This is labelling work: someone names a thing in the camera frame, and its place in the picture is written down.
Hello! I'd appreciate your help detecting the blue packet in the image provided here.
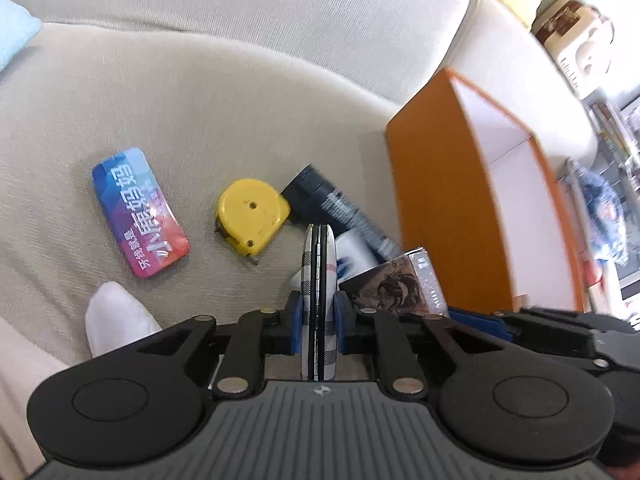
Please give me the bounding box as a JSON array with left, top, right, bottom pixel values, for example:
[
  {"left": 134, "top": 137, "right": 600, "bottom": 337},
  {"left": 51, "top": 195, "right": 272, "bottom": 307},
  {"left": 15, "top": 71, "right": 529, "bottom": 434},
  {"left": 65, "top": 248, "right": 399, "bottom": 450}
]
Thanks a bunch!
[{"left": 91, "top": 147, "right": 191, "bottom": 278}]

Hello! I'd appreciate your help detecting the white hand cream tube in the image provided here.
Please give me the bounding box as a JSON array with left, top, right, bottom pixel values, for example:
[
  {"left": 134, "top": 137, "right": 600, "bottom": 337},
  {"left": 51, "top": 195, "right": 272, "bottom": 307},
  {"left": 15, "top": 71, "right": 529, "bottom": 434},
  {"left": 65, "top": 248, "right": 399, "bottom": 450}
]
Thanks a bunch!
[{"left": 291, "top": 229, "right": 379, "bottom": 293}]

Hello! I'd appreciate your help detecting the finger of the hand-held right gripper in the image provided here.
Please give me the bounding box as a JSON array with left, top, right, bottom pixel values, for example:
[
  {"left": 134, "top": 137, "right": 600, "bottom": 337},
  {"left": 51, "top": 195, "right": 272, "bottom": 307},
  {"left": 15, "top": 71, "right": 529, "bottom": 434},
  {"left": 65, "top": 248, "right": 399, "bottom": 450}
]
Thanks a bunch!
[
  {"left": 446, "top": 307, "right": 608, "bottom": 361},
  {"left": 517, "top": 306, "right": 636, "bottom": 333}
]

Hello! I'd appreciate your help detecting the person's white sock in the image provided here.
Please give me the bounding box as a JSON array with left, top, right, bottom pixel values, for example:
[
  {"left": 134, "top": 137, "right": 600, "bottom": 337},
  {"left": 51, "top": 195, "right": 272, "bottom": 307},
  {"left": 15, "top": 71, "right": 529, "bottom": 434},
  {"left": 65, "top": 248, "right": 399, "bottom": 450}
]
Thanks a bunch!
[{"left": 85, "top": 281, "right": 163, "bottom": 358}]

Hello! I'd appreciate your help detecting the black tube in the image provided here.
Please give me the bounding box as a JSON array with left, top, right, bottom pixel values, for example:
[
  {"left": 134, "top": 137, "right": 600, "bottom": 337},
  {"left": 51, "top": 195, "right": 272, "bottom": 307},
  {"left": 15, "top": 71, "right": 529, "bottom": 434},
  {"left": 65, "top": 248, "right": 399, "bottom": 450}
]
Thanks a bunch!
[{"left": 281, "top": 163, "right": 403, "bottom": 263}]

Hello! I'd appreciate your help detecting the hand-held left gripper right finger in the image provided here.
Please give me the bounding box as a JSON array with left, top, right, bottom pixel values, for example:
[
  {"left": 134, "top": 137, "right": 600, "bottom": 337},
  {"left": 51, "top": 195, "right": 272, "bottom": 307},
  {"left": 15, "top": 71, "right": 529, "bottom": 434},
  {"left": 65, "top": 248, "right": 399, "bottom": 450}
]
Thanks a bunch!
[{"left": 335, "top": 292, "right": 505, "bottom": 395}]

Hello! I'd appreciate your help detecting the person's left leg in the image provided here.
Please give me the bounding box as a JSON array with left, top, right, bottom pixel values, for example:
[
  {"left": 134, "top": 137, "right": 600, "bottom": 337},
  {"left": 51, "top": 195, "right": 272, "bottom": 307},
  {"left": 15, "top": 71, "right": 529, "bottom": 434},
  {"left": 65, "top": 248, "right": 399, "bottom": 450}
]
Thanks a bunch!
[{"left": 0, "top": 317, "right": 68, "bottom": 480}]

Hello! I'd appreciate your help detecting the cream bear suitcase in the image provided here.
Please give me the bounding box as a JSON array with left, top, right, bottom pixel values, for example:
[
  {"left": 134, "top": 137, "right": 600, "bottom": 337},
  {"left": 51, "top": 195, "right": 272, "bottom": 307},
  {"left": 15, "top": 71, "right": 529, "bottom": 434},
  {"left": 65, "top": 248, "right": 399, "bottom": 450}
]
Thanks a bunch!
[{"left": 530, "top": 0, "right": 613, "bottom": 101}]

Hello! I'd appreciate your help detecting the beige sofa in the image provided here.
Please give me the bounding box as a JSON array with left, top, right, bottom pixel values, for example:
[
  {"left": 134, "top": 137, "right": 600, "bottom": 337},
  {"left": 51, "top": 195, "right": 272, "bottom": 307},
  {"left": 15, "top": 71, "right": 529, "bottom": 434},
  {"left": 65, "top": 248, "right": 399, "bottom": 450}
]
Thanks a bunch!
[{"left": 0, "top": 0, "right": 598, "bottom": 366}]

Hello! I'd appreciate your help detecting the plaid case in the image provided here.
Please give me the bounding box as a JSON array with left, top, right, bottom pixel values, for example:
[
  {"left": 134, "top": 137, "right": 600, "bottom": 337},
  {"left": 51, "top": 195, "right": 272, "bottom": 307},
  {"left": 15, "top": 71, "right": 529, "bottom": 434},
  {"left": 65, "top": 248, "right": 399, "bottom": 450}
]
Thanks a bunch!
[{"left": 300, "top": 223, "right": 338, "bottom": 381}]

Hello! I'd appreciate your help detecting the yellow tape measure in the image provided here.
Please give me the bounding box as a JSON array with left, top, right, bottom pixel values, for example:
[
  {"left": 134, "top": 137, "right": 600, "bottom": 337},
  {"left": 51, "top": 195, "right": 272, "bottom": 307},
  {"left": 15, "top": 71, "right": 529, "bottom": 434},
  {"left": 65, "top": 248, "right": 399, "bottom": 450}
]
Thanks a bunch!
[{"left": 215, "top": 178, "right": 292, "bottom": 261}]

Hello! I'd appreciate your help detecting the card pack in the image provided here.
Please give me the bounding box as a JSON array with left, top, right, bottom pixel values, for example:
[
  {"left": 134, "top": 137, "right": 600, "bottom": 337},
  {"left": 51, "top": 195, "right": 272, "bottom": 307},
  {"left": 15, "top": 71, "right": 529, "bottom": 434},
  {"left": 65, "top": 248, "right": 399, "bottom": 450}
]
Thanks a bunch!
[{"left": 340, "top": 247, "right": 448, "bottom": 318}]

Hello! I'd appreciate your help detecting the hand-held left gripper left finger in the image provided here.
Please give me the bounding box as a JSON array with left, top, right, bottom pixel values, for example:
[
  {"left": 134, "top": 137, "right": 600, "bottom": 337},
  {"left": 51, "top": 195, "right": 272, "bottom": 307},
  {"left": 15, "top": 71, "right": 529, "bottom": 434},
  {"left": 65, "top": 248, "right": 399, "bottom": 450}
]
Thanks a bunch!
[{"left": 135, "top": 292, "right": 304, "bottom": 396}]

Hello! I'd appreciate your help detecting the light blue pillow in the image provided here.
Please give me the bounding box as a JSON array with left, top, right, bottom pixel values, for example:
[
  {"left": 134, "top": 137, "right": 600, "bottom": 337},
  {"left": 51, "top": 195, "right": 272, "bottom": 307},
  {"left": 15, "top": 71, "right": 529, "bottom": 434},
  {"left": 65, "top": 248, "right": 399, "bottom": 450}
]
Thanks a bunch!
[{"left": 0, "top": 0, "right": 43, "bottom": 73}]

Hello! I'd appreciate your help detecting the orange cardboard box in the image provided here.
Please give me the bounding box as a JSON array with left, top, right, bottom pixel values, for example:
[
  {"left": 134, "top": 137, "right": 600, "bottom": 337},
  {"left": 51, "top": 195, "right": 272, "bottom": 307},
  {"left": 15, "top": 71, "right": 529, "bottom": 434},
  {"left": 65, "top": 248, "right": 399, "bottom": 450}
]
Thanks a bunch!
[{"left": 385, "top": 67, "right": 586, "bottom": 313}]

